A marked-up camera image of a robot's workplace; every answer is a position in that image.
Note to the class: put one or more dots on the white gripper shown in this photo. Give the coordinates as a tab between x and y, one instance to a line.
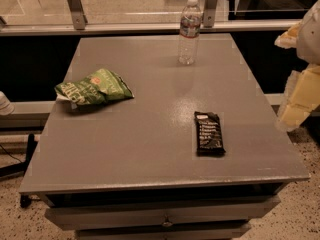
310	39

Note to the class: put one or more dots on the black rxbar chocolate wrapper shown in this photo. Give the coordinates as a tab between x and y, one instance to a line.
209	134

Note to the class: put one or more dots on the clear plastic water bottle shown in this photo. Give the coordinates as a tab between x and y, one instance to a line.
190	23

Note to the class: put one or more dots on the green chip bag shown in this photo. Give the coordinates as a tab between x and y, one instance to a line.
100	87

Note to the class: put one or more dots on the grey cabinet with drawers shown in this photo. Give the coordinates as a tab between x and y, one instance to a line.
130	170

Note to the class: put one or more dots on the white object at left edge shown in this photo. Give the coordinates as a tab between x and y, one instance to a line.
6	106

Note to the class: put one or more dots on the black stand base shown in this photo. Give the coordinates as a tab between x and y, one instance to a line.
25	200

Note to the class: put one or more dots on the right metal railing post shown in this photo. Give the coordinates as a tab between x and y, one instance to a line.
209	13

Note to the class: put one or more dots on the metal railing post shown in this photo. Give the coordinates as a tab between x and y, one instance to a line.
77	14
209	13

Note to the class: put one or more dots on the left metal railing post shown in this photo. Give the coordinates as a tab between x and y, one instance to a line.
77	14

